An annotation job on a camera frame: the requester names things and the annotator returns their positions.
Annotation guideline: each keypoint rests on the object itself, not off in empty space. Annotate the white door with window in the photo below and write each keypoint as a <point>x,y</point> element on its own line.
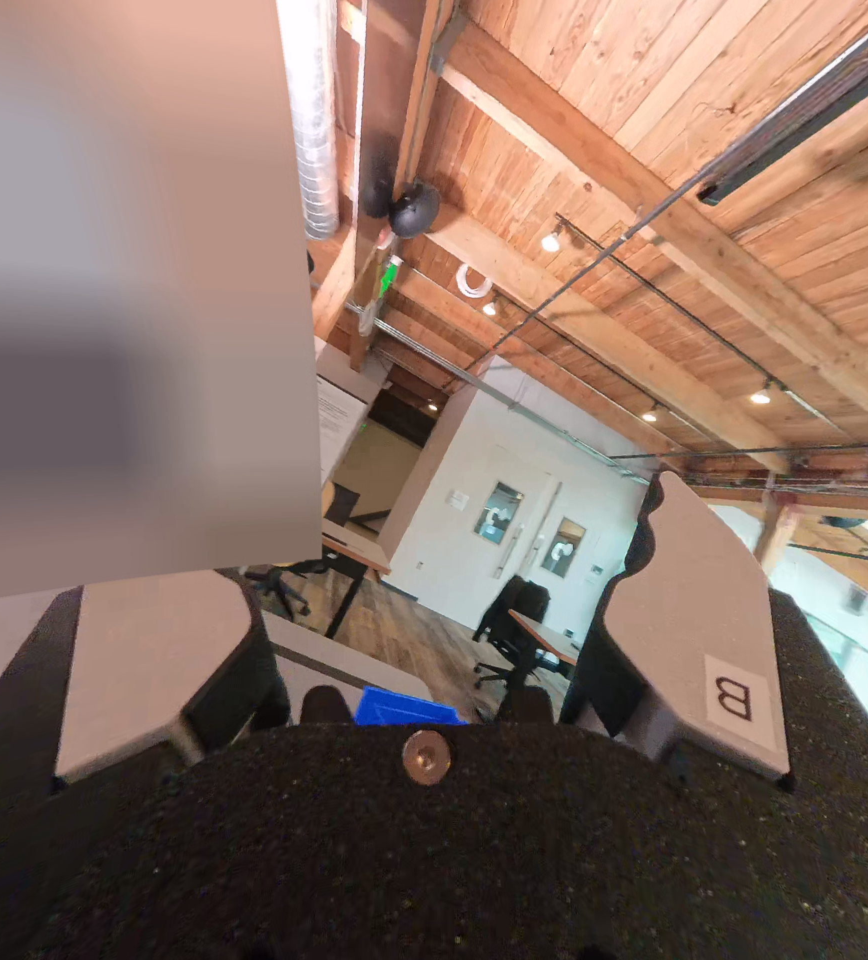
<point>501,517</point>
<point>565,551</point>

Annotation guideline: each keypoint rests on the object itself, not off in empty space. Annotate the white paper wall sign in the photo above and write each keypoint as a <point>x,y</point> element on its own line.
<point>458,499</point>

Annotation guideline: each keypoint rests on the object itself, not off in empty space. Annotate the blue plastic bin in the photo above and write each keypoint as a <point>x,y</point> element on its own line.
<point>404,709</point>

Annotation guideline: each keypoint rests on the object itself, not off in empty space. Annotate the silver ventilation duct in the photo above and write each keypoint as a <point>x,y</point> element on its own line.
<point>317,112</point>

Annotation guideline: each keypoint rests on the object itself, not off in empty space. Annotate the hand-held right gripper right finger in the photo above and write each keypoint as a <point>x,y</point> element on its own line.
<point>696,600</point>

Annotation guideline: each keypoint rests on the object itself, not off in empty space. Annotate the wooden desk with black legs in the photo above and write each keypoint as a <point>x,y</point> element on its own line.
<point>355,555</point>
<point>550,637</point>

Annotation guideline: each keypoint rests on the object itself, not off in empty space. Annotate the grey table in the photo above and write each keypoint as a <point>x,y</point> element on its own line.
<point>344,660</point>

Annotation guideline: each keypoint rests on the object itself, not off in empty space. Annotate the black linear ceiling lamp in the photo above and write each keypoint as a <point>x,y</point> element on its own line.
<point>816,127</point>

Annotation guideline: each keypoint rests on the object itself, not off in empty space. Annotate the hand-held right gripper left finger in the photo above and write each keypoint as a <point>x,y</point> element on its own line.
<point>150,660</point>

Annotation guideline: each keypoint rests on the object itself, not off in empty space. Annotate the black dome ceiling fixture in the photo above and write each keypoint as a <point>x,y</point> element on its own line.
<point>413,208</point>

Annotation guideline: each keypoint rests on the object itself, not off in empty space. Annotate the black office chair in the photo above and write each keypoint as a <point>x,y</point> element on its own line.
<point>284,585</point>
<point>512,622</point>

